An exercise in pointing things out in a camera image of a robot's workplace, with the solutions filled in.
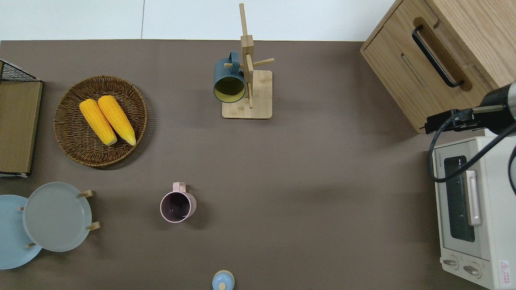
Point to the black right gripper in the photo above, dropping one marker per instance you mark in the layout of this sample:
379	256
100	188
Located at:
498	110

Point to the pink mug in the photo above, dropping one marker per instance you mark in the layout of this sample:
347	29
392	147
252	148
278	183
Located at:
175	209

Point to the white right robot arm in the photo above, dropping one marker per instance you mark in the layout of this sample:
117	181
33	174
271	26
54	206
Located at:
513	100

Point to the white toaster oven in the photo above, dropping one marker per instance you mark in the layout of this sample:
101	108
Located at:
492	181

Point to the brown table mat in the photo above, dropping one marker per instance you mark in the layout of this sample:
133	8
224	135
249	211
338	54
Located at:
322	181

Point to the wooden mug tree stand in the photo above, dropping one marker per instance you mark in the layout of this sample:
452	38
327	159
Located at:
258	100

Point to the dark teal mug yellow inside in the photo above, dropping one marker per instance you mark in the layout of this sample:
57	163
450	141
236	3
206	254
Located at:
225	68

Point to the blue dome call bell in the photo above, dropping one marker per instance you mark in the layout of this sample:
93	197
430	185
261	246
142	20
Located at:
223	280

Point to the yellow corn cob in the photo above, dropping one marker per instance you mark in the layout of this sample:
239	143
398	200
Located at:
96	121
117	117

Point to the wooden plate rack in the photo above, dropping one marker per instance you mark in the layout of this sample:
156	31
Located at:
90	226

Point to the round brown wicker basket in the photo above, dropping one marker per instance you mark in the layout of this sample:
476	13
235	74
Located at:
72	141

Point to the grey plate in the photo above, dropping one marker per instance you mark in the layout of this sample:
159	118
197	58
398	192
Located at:
56	217

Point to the wooden board lid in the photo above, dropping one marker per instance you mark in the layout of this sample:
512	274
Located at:
18	129

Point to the light blue plate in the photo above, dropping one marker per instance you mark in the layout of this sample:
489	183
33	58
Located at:
12	241

